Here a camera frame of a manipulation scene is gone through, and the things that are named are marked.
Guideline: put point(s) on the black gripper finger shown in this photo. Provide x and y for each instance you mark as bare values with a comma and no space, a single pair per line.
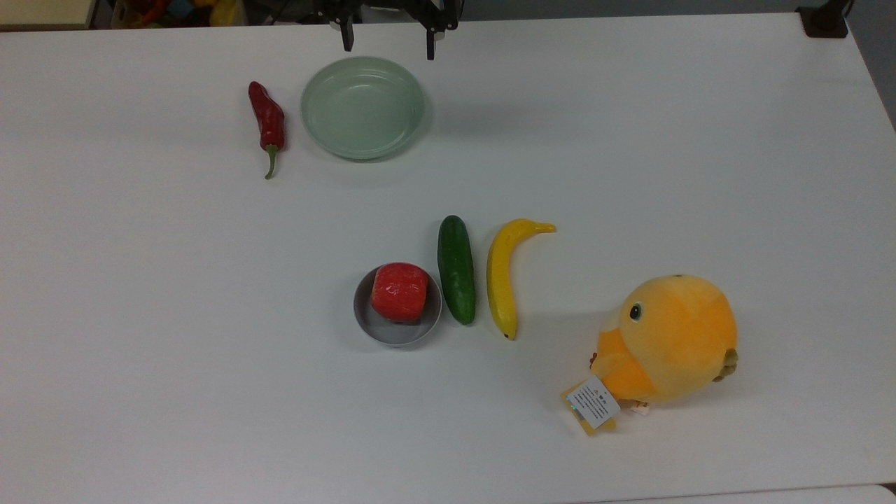
346,36
432,43

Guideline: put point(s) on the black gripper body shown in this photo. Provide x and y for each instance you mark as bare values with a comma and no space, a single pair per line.
392,10

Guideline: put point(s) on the red apple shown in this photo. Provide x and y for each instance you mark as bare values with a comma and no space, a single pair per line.
399,292

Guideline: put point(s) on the pale green plate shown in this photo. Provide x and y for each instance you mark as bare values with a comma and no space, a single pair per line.
362,107

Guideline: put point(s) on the red chili pepper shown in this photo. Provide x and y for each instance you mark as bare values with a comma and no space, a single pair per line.
268,119

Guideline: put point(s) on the box of colourful toys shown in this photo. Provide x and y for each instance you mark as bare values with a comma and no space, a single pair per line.
178,11

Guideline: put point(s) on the green cucumber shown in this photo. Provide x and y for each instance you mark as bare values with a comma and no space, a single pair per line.
456,269

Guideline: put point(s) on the yellow banana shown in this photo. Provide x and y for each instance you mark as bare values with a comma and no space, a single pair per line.
500,280

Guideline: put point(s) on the small grey bowl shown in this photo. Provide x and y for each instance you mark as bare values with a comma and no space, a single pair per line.
392,332

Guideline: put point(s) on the orange plush bird toy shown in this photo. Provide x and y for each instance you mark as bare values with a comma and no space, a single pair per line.
668,339

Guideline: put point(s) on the black table clamp stand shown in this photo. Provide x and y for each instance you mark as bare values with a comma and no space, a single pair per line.
826,19

